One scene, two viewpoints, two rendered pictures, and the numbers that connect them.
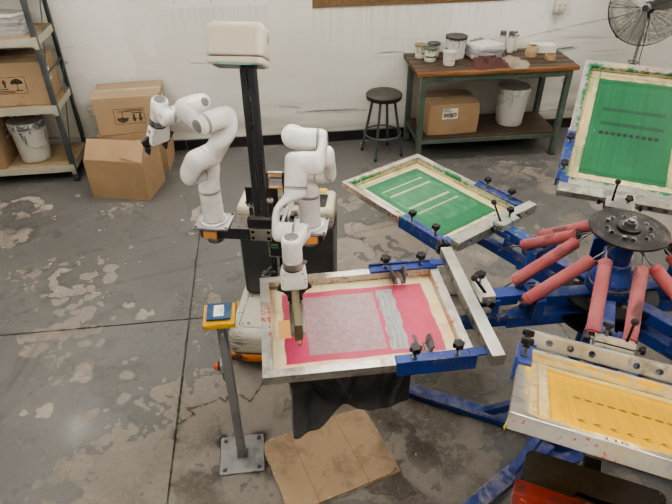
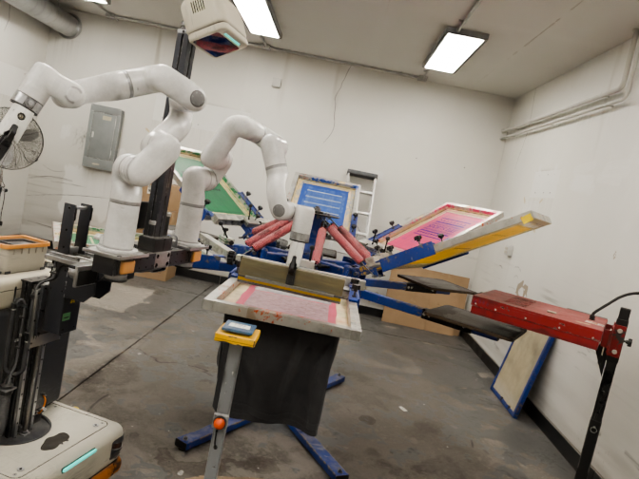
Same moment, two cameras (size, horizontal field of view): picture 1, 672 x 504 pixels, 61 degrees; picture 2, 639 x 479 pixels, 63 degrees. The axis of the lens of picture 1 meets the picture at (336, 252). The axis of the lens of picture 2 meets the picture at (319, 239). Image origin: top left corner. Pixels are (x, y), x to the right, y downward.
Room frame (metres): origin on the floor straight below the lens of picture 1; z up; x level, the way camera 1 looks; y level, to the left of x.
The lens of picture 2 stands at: (1.37, 2.11, 1.47)
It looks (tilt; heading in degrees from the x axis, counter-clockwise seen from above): 6 degrees down; 278
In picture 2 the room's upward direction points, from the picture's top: 12 degrees clockwise
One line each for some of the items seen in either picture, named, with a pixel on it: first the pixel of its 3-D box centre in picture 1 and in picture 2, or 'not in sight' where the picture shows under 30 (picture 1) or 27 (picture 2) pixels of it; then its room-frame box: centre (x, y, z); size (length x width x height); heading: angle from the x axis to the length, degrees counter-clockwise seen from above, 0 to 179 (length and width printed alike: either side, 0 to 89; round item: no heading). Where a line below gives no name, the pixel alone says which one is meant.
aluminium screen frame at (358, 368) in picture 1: (359, 317); (291, 297); (1.74, -0.09, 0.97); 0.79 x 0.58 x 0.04; 97
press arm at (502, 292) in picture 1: (495, 297); not in sight; (1.81, -0.65, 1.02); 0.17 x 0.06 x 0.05; 97
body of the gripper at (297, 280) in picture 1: (293, 275); (296, 251); (1.71, 0.16, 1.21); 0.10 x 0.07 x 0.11; 97
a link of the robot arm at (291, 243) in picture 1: (296, 242); (295, 217); (1.75, 0.15, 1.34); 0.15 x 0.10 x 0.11; 174
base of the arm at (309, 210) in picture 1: (309, 208); (184, 223); (2.19, 0.11, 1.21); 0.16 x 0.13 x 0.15; 174
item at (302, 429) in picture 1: (352, 397); not in sight; (1.53, -0.06, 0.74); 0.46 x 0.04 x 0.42; 97
